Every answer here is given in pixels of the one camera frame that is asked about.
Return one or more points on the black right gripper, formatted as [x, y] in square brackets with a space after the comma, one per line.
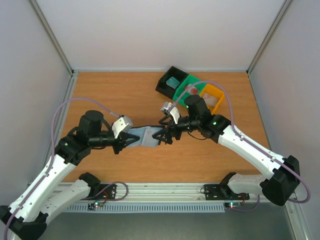
[172, 130]

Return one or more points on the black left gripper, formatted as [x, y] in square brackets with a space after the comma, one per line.
[122, 142]

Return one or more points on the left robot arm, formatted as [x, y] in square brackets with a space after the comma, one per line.
[28, 216]

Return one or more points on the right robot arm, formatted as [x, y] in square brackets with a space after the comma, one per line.
[278, 176]

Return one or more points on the teal card stack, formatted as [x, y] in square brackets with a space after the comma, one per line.
[172, 82]

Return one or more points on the red patterned card stack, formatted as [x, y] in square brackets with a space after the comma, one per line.
[191, 90]

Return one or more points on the green plastic bin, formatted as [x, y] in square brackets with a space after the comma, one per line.
[190, 79]

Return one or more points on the black plastic bin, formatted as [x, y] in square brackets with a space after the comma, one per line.
[161, 86]

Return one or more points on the yellow plastic bin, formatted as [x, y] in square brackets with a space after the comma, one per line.
[216, 92]

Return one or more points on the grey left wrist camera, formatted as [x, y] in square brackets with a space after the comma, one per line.
[122, 125]

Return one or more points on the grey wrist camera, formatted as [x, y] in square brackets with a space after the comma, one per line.
[168, 109]
[122, 125]

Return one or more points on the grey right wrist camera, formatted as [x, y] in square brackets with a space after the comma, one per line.
[168, 109]

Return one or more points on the aluminium front rail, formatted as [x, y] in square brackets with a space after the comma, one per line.
[174, 192]

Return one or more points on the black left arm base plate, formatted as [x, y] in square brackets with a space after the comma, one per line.
[107, 192]

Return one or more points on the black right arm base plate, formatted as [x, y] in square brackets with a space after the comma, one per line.
[215, 192]

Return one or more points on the white slotted cable duct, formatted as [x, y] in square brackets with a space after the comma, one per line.
[137, 208]

